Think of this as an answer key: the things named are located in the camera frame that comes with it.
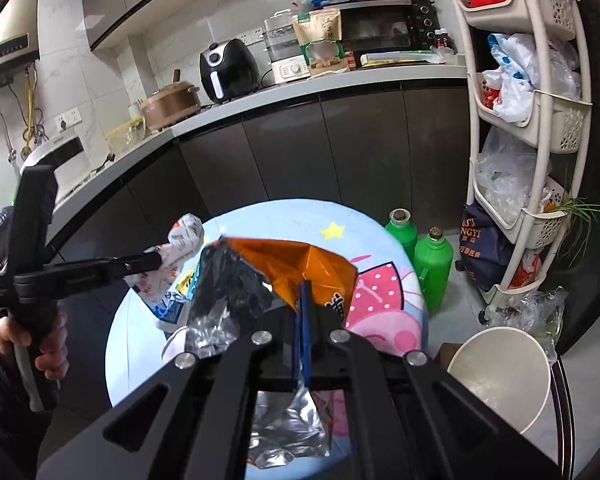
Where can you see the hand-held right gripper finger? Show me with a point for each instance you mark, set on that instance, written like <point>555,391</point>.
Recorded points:
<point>297,340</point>
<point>307,340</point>

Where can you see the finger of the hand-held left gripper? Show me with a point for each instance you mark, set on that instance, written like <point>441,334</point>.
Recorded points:
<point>105,269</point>

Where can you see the white printed wrapper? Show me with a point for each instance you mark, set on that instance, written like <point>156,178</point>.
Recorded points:
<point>180,245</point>

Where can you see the orange foil snack bag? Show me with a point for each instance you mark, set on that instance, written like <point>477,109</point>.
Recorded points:
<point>310,260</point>

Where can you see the white paper cup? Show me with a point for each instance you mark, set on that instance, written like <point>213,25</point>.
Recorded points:
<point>172,342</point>

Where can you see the white trash bin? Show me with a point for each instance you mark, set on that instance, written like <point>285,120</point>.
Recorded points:
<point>500,375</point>

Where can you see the person's left forearm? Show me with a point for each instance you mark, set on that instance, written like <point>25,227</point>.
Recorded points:
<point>0,410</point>

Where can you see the person's left hand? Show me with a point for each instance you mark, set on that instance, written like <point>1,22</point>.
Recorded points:
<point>52,345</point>

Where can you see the blue white snack packet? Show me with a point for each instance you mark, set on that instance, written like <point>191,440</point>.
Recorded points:
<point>172,310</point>

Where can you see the white countertop appliance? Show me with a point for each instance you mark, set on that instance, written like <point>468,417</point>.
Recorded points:
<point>60,157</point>

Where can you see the printed round tablecloth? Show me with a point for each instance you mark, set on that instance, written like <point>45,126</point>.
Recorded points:
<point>380,285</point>

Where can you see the glass bowl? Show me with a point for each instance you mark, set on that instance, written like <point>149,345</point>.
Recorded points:
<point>125,135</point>

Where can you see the green plastic bottle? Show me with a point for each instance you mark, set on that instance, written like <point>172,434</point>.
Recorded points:
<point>402,235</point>
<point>432,275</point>

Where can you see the brown cardboard piece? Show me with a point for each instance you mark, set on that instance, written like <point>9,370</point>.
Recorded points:
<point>449,352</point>

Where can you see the brown cooking pot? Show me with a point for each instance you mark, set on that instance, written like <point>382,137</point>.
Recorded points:
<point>170,105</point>

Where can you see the dark kitchen base cabinet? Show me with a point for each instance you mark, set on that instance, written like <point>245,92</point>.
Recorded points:
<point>330,150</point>

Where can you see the navy tote bag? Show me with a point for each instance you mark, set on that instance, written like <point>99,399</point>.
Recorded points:
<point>485,250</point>

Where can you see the gold water heater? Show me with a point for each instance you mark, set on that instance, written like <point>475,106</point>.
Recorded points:
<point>12,35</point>

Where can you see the crumpled clear plastic bag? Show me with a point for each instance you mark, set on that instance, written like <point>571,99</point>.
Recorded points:
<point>530,315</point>

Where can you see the red plastic bag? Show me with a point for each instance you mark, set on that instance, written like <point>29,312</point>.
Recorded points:
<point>525,270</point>

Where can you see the black air fryer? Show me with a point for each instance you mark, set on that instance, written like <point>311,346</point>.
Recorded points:
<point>227,70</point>

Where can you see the clear plastic bags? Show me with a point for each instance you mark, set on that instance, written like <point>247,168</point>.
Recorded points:
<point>505,175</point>

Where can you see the white food steamer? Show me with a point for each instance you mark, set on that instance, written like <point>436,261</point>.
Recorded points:
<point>286,50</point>

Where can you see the green window packet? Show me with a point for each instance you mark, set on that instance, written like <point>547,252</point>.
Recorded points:
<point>325,55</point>

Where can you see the green yellow long box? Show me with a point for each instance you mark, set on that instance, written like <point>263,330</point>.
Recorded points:
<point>400,58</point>

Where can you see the green onion stalks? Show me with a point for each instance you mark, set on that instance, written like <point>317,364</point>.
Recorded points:
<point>577,210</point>

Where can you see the beige tiered storage rack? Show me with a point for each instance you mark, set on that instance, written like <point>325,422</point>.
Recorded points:
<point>527,120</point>

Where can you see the kraft paper pouch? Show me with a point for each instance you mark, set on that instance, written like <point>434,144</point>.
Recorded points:
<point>320,25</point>

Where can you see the black toaster oven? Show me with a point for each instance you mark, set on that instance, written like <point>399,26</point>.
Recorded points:
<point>380,22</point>

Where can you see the small red bottle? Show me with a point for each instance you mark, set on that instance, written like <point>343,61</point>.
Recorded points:
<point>447,41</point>
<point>438,40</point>

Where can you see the white blue plastic bags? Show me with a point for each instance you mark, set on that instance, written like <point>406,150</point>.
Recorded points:
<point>517,75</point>

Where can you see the white wall outlet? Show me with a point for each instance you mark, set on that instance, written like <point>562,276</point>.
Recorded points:
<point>250,35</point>
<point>67,122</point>

